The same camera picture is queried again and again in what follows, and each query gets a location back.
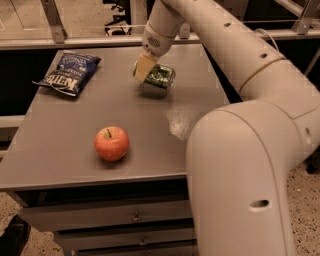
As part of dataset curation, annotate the white cable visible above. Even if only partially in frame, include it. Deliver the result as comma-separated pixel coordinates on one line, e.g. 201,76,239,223
254,28,280,53

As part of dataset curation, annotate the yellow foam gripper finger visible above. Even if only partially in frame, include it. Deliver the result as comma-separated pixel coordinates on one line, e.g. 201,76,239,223
134,52,157,82

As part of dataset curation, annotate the metal window railing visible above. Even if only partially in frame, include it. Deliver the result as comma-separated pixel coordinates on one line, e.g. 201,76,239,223
0,0,304,50

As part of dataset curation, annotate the blue Kettle chips bag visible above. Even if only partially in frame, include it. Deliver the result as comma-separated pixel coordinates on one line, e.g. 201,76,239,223
34,51,101,97

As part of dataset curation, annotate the red apple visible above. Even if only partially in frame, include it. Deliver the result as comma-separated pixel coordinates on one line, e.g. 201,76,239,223
94,126,130,162

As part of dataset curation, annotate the grey drawer cabinet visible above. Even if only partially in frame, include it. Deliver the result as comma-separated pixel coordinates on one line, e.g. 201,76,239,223
0,44,225,256

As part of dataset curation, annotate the green soda can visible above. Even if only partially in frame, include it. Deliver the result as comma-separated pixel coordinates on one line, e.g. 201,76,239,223
141,63,176,90

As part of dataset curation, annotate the black office chair base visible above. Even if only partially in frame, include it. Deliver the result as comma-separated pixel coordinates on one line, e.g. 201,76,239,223
102,0,132,36

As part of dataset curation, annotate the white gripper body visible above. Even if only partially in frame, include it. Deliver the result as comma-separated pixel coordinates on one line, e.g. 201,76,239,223
142,22,176,61

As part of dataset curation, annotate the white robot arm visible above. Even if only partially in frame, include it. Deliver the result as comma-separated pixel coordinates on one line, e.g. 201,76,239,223
135,0,320,256

